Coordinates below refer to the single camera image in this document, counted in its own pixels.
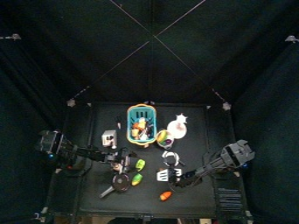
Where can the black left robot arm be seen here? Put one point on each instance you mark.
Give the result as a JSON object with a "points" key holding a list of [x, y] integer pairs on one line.
{"points": [[73, 150]]}

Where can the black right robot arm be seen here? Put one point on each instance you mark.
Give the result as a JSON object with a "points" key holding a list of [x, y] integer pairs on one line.
{"points": [[223, 159]]}

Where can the small brown toy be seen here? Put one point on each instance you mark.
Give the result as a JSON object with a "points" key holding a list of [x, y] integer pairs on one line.
{"points": [[115, 166]]}

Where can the green toy lime piece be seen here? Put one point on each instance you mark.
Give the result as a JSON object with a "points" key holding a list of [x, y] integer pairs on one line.
{"points": [[140, 164], [136, 179]]}

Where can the black toy frying pan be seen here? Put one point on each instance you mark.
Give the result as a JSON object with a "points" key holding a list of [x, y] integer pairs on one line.
{"points": [[121, 182]]}

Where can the orange toy carrot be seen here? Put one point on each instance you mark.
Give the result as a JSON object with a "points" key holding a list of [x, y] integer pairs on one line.
{"points": [[165, 196]]}

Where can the teal basket with orange rim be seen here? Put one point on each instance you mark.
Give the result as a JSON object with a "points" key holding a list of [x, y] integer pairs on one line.
{"points": [[141, 137]]}

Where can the silver toy toaster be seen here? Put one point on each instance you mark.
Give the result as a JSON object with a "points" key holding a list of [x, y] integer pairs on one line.
{"points": [[108, 138]]}

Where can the yellow toy cup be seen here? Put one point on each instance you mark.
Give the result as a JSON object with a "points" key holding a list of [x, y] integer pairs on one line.
{"points": [[135, 133]]}

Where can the white and black toy utensil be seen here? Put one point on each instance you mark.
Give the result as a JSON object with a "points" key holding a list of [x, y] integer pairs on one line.
{"points": [[144, 134]]}

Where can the white toy bowl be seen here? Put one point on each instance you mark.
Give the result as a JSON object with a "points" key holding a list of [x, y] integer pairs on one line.
{"points": [[164, 143]]}

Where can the orange toy food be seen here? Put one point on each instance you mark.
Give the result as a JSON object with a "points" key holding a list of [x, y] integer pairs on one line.
{"points": [[136, 126]]}

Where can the yellow-green toy fruit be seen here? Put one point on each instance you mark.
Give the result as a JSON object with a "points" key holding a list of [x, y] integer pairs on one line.
{"points": [[161, 136]]}

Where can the purple toy food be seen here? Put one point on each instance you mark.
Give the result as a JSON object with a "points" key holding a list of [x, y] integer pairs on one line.
{"points": [[168, 142]]}

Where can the white toy bottle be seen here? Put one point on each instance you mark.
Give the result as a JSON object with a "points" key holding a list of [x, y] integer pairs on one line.
{"points": [[141, 122]]}

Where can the small toy knife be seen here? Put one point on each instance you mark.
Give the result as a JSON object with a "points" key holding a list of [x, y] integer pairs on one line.
{"points": [[117, 122]]}

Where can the white text label sticker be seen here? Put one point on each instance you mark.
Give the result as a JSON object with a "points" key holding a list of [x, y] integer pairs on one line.
{"points": [[228, 199]]}

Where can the white round plate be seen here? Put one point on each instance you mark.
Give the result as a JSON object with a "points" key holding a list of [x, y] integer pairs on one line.
{"points": [[176, 129]]}

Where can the white star-shaped toy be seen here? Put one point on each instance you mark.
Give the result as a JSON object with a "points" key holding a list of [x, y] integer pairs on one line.
{"points": [[181, 118]]}

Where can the grey frame corner clamp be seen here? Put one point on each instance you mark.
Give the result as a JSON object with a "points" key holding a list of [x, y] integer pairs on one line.
{"points": [[291, 38], [14, 36], [225, 106], [70, 102]]}

